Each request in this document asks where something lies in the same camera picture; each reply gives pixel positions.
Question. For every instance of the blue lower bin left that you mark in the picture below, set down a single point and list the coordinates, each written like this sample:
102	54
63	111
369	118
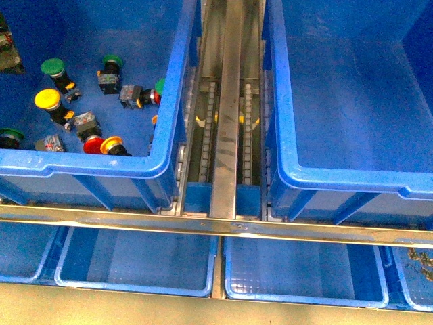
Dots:
144	262

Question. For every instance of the metal roller rack frame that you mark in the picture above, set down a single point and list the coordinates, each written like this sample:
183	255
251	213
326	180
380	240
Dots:
222	166

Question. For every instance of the blue right target bin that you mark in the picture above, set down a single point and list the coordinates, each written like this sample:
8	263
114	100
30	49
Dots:
350	127

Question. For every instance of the contact block lower left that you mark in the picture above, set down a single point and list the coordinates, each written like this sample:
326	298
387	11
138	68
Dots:
50	143

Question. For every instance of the red button lower middle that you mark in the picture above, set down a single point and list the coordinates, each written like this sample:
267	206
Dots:
88	130

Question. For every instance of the green button top middle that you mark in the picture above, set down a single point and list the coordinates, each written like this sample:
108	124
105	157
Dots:
109	77

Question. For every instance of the yellow mushroom push button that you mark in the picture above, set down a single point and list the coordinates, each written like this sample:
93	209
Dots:
49	100

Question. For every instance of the green button right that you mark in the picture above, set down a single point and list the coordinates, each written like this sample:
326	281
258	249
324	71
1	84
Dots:
159	86

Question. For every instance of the green button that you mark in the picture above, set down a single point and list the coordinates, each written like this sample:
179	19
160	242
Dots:
159	86
109	77
11	138
55	68

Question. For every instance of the green button top left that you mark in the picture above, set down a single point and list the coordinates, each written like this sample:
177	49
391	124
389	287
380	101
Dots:
55	68

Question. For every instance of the blue middle source bin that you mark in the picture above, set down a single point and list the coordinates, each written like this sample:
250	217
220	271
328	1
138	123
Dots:
154	39

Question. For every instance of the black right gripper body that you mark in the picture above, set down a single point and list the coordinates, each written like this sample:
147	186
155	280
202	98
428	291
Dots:
11	62

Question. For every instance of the yellow button lower middle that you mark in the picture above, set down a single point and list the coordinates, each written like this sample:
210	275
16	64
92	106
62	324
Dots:
113	146

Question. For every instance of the red button lying sideways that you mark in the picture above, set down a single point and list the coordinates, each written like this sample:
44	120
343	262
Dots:
136	97

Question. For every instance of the blue lower bin right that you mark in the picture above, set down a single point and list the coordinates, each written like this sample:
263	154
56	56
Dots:
305	272

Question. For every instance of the green button lower left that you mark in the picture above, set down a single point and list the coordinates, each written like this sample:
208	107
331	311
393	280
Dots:
11	138

